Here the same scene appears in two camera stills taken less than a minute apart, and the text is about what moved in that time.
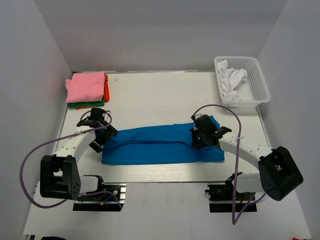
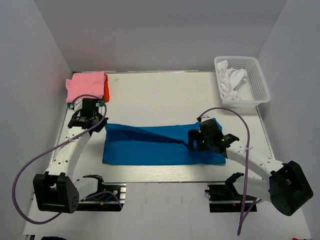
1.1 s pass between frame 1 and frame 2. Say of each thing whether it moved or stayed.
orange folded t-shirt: stayed
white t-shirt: stayed
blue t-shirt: stayed
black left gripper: moved
